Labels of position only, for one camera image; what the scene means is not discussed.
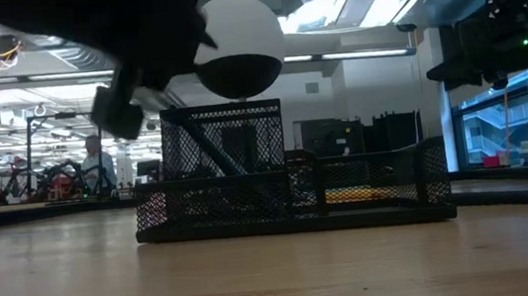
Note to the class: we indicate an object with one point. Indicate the person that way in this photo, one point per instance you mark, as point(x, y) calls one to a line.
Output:
point(99, 167)

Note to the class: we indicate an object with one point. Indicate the black ceiling-hung device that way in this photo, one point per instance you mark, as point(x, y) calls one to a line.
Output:
point(5, 47)

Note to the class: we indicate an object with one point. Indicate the black mesh desk organizer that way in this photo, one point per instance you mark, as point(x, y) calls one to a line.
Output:
point(231, 206)

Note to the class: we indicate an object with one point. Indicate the dark computer monitor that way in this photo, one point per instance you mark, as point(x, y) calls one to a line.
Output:
point(149, 170)

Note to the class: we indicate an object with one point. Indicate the white globe table lamp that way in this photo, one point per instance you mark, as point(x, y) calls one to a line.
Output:
point(241, 31)

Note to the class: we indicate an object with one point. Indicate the black metal rig stand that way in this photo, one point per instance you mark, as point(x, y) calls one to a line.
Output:
point(31, 154)

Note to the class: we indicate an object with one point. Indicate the red box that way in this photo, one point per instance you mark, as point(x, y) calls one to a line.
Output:
point(491, 161)

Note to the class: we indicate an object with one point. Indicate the ceiling strip light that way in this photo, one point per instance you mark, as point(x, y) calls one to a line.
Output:
point(27, 79)
point(358, 54)

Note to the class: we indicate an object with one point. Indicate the red and black machine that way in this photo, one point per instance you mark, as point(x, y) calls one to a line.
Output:
point(56, 184)

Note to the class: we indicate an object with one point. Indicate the black pen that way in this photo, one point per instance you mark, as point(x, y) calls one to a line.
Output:
point(519, 197)

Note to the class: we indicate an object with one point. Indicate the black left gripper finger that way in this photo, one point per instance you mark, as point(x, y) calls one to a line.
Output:
point(116, 115)

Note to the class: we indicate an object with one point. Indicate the black aluminium table frame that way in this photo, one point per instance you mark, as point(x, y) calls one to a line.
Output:
point(52, 212)

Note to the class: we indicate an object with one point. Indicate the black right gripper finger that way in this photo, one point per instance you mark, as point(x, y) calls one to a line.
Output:
point(455, 74)

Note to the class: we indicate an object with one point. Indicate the black equipment case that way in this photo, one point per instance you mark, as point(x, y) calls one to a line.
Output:
point(396, 130)
point(332, 137)

